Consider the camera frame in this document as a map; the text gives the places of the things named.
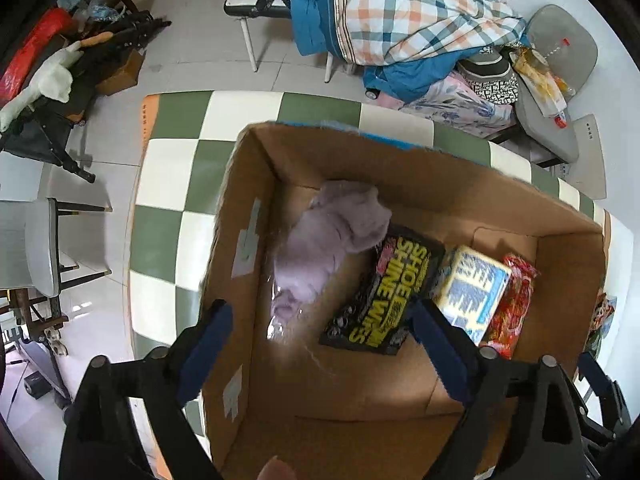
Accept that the black folded stand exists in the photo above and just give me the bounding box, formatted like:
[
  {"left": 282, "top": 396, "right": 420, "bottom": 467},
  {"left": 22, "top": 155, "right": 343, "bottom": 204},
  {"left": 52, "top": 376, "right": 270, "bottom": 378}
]
[{"left": 0, "top": 95, "right": 97, "bottom": 184}]

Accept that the pink floral cloth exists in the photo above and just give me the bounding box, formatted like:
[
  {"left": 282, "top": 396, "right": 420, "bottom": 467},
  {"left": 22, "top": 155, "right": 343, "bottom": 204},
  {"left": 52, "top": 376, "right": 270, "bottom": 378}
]
[{"left": 375, "top": 72, "right": 518, "bottom": 139}]

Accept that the blue blanket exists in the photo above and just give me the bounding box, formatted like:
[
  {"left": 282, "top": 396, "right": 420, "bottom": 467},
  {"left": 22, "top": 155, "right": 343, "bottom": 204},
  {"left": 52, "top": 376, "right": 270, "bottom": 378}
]
[{"left": 291, "top": 0, "right": 501, "bottom": 102}]

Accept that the yellow plastic bag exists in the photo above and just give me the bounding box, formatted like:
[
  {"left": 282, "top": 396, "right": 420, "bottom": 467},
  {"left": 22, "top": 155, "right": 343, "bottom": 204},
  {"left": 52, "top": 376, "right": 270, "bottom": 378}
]
[{"left": 512, "top": 47, "right": 569, "bottom": 117}]

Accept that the colourful snack packet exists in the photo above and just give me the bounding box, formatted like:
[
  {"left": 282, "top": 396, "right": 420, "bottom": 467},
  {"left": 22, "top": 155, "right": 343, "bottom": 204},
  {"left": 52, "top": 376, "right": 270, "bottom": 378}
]
[{"left": 585, "top": 292, "right": 619, "bottom": 357}]

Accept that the white chair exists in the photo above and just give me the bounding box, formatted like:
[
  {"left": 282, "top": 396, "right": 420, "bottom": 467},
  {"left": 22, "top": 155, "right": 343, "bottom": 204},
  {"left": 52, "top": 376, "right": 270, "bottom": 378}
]
[{"left": 0, "top": 197, "right": 114, "bottom": 299}]

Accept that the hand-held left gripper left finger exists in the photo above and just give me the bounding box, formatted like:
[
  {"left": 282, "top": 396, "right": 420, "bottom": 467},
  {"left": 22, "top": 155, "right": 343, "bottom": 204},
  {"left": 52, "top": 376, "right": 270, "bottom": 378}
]
[{"left": 59, "top": 299, "right": 236, "bottom": 480}]

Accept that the green white checkered tablecloth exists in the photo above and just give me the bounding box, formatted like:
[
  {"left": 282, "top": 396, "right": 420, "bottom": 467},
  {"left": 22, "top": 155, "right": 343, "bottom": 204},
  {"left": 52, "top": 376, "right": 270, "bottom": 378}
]
[{"left": 127, "top": 91, "right": 636, "bottom": 461}]

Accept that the red bag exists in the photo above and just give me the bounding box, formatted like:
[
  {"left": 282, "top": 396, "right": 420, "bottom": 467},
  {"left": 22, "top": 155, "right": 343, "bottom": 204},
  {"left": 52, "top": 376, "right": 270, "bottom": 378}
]
[{"left": 0, "top": 7, "right": 77, "bottom": 107}]

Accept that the black white patterned bag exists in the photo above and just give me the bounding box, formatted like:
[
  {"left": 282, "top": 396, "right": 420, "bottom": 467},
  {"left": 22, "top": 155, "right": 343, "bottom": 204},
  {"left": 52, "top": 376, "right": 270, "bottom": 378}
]
[{"left": 457, "top": 50, "right": 521, "bottom": 107}]

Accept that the small cardboard box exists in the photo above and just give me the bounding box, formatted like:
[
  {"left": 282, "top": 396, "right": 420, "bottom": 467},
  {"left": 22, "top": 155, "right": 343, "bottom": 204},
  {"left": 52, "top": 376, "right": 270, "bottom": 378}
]
[{"left": 95, "top": 50, "right": 146, "bottom": 97}]

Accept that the black tripod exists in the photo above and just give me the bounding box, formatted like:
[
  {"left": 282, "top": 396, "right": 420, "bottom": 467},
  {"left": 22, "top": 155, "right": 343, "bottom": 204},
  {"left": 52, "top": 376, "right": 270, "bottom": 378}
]
[{"left": 75, "top": 12, "right": 173, "bottom": 62}]

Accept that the folding bed frame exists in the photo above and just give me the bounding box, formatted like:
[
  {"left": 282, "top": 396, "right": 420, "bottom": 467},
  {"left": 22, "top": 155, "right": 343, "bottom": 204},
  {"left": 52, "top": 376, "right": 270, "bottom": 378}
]
[{"left": 223, "top": 0, "right": 361, "bottom": 84}]

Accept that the red snack packet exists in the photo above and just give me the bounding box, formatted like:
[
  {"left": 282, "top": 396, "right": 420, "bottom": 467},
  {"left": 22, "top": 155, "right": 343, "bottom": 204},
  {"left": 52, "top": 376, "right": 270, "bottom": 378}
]
[{"left": 479, "top": 254, "right": 540, "bottom": 361}]

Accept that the plaid quilt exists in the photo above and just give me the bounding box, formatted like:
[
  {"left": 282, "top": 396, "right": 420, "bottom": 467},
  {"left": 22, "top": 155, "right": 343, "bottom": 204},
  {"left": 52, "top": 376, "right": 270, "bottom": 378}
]
[{"left": 240, "top": 0, "right": 527, "bottom": 68}]

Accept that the grey chair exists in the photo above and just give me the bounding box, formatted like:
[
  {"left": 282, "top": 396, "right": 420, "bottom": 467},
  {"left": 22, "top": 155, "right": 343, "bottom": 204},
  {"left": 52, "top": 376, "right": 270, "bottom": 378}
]
[{"left": 500, "top": 4, "right": 599, "bottom": 167}]

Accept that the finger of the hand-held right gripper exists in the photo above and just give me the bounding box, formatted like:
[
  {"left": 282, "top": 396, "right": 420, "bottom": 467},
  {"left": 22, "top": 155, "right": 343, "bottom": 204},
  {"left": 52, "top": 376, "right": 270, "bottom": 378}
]
[{"left": 577, "top": 351, "right": 633, "bottom": 443}]

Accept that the lilac plush cloth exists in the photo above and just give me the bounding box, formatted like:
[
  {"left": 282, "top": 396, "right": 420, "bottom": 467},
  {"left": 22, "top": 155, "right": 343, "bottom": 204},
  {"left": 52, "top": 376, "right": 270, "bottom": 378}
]
[{"left": 267, "top": 180, "right": 393, "bottom": 341}]

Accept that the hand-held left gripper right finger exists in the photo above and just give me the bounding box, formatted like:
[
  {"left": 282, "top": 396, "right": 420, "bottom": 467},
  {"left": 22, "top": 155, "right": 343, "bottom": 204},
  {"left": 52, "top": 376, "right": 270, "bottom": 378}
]
[{"left": 407, "top": 299, "right": 591, "bottom": 480}]

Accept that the yellow and blue packet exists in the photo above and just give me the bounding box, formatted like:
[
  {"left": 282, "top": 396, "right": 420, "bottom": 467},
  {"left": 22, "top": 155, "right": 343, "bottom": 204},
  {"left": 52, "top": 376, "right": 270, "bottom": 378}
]
[{"left": 429, "top": 245, "right": 513, "bottom": 346}]

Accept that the large cardboard box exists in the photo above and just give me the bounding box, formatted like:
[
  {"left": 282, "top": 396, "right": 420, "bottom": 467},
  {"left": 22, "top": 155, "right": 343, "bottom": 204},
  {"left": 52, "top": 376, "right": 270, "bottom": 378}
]
[{"left": 199, "top": 120, "right": 607, "bottom": 480}]

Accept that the person's left hand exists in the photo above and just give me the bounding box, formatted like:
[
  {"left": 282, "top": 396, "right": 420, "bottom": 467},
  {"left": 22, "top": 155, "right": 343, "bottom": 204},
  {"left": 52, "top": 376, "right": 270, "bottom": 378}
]
[{"left": 259, "top": 455, "right": 297, "bottom": 480}]

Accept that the black wipes packet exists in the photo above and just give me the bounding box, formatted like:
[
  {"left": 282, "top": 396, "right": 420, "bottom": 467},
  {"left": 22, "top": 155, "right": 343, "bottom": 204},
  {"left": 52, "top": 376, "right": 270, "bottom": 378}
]
[{"left": 319, "top": 225, "right": 447, "bottom": 356}]

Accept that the white plush toy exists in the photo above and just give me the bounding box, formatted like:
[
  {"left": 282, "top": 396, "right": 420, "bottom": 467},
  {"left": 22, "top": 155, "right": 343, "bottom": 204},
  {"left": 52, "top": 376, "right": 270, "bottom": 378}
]
[{"left": 0, "top": 40, "right": 84, "bottom": 133}]

